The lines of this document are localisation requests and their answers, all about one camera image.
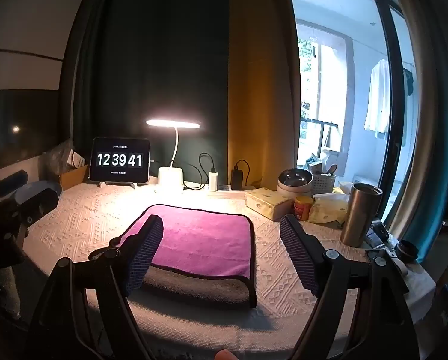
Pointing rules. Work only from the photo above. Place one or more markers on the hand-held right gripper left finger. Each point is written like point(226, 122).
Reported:
point(146, 255)

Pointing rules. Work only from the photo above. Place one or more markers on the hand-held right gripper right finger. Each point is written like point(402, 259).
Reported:
point(300, 255)

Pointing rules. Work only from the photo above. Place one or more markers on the purple and grey towel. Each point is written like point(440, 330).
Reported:
point(209, 240)

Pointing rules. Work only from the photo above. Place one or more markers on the person's right hand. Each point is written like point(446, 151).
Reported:
point(225, 355)

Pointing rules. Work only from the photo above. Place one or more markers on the white textured tablecloth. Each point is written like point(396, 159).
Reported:
point(283, 270)

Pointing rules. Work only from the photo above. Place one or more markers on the orange can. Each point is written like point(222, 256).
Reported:
point(302, 208)

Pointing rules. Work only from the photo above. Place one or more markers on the yellow tissue pack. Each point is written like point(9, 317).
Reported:
point(267, 202)
point(328, 210)

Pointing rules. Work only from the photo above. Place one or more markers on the white round container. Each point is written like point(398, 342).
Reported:
point(289, 192)

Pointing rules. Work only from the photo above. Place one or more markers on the stainless steel tumbler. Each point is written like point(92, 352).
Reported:
point(358, 217)

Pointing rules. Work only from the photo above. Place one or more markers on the white tablet stand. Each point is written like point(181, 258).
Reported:
point(134, 185)

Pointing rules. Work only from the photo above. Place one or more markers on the white plastic basket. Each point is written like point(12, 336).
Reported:
point(323, 185)

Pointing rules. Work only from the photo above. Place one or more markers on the cardboard box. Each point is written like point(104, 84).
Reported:
point(74, 178)

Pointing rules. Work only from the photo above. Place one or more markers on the clear plastic bag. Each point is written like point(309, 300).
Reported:
point(57, 159)

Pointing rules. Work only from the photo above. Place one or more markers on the metal bowl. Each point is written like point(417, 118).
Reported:
point(293, 177)

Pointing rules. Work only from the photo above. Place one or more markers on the white desk lamp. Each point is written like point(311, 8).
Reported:
point(169, 178)

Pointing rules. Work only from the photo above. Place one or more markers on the white power strip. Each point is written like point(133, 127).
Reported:
point(231, 193)

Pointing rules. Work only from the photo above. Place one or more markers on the black tablet with clock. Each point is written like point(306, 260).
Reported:
point(119, 160)

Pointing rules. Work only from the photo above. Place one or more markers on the black charger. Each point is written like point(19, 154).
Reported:
point(237, 180)

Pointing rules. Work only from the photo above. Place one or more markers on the white charger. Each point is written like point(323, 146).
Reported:
point(213, 180)

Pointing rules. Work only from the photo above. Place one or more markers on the white hanging shirt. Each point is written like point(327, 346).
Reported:
point(377, 97)

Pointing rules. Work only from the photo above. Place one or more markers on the yellow curtain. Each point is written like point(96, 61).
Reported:
point(261, 82)

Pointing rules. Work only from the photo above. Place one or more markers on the dark green curtain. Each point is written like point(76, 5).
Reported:
point(152, 63)

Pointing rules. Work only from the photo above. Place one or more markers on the dark hanging garment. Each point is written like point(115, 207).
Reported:
point(408, 80)

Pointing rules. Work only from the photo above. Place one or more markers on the black camera lens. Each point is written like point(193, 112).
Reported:
point(409, 251)

